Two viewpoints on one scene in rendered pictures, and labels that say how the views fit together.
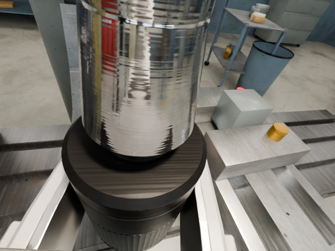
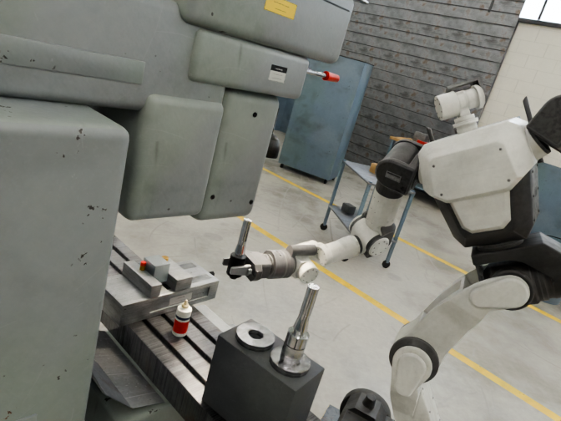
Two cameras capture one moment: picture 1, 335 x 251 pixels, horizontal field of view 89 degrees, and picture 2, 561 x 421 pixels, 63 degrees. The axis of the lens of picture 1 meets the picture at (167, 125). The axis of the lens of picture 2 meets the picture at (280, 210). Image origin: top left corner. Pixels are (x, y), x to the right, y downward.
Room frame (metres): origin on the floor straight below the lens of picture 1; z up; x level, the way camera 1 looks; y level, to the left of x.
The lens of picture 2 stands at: (0.55, 1.10, 1.73)
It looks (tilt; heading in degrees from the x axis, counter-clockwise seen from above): 18 degrees down; 241
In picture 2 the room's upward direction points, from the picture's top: 16 degrees clockwise
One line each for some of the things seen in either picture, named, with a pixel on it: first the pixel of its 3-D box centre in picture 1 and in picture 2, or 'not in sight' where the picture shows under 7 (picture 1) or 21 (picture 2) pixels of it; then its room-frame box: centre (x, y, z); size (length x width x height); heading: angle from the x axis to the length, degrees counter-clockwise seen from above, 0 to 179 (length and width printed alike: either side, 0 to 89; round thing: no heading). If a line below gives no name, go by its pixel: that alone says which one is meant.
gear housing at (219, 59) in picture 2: not in sight; (222, 58); (0.22, 0.04, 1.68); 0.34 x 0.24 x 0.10; 22
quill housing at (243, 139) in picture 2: not in sight; (215, 146); (0.18, 0.03, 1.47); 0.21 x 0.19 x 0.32; 112
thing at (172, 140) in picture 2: not in sight; (148, 143); (0.36, 0.10, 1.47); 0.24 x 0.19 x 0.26; 112
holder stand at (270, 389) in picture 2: not in sight; (261, 382); (0.07, 0.37, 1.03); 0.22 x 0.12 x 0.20; 120
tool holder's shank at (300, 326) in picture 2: not in sight; (305, 309); (0.05, 0.41, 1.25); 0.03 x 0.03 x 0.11
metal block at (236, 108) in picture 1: (239, 113); (155, 269); (0.23, -0.11, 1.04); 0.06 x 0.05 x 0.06; 115
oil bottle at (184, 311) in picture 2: not in sight; (183, 317); (0.17, 0.05, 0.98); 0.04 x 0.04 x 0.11
